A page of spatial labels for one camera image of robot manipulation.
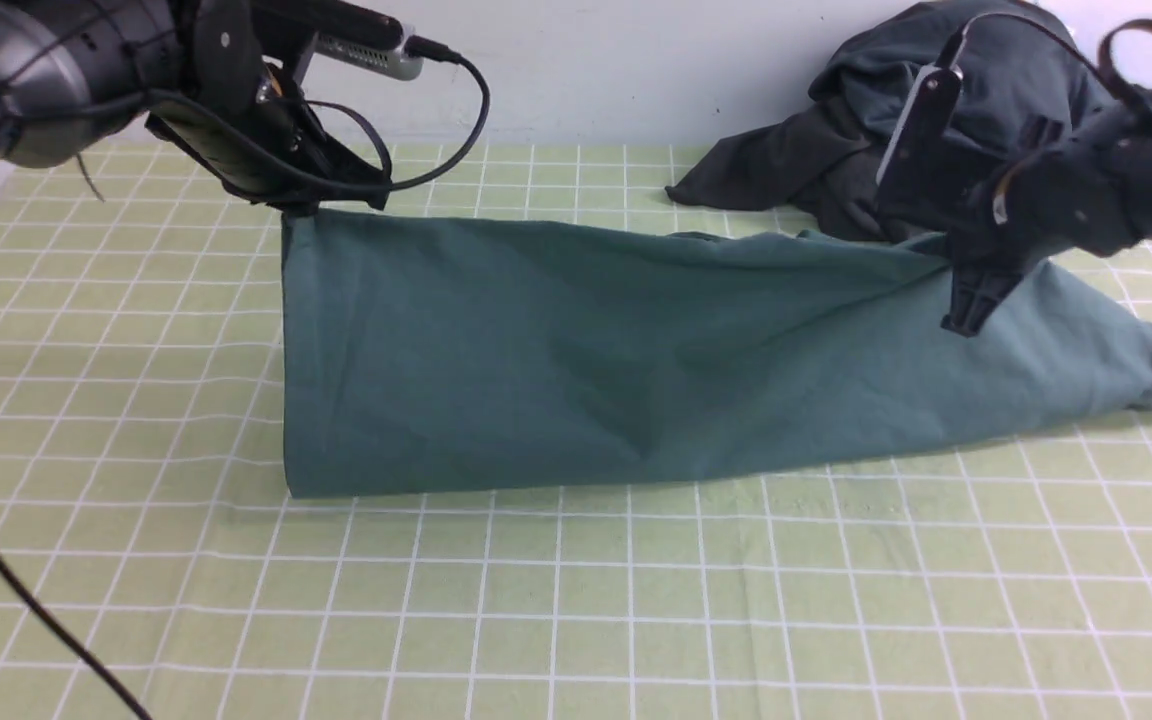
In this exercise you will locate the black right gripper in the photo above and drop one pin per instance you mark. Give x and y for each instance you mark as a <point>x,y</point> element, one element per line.
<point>955,197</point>

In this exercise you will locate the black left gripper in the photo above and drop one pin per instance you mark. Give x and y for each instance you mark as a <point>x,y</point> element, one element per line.
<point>242,113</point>

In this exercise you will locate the dark grey crumpled garment pile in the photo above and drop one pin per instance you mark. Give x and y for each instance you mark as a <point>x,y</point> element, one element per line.
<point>824,160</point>

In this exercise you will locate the green long-sleeved shirt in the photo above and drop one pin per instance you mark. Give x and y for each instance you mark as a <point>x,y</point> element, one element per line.
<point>431,355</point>

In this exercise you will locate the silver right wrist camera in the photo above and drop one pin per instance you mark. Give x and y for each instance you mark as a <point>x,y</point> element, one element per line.
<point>919,131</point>

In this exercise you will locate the green white checkered tablecloth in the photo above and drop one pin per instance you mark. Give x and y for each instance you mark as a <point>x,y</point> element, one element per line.
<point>141,498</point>

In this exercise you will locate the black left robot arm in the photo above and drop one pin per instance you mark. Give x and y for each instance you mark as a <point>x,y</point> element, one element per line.
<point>73,73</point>

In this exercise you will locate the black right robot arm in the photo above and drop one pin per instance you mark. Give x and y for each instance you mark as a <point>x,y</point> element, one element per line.
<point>1089,189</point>

